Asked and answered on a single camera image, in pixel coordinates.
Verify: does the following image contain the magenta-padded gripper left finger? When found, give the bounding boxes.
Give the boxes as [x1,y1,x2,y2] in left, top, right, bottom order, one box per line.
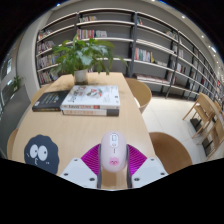
[59,143,103,190]

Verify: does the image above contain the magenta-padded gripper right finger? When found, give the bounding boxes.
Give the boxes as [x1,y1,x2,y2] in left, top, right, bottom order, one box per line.
[126,143,169,190]

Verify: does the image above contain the pink computer mouse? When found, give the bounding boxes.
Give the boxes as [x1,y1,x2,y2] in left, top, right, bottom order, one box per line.
[100,130,128,174]

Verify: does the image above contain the dark cartoon-face mouse pad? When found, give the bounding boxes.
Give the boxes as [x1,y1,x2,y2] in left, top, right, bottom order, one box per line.
[23,134,60,175]

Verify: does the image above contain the brown-spined book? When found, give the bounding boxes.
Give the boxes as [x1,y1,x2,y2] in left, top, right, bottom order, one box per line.
[61,108,120,117]

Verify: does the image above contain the black hardcover book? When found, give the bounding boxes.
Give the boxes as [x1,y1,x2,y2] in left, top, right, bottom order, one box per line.
[31,90,70,113]

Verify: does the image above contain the white illustrated-cover book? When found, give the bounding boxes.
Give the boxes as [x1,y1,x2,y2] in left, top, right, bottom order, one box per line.
[60,84,121,111]

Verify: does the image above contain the group of slatted wooden chairs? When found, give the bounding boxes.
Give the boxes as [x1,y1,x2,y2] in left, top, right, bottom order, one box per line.
[182,92,224,161]

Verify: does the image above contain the small leafy floor plant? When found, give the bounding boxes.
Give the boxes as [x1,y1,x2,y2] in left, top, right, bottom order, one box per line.
[9,75,24,93]

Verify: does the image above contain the green potted plant white pot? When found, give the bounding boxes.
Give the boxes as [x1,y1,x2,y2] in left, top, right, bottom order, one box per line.
[50,34,129,86]

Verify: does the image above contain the grey bookshelf unit with books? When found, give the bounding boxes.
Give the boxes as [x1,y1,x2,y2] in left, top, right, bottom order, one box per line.
[34,7,224,103]

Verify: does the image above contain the group of ceiling lights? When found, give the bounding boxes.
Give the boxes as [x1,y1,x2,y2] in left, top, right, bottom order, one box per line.
[181,13,218,55]

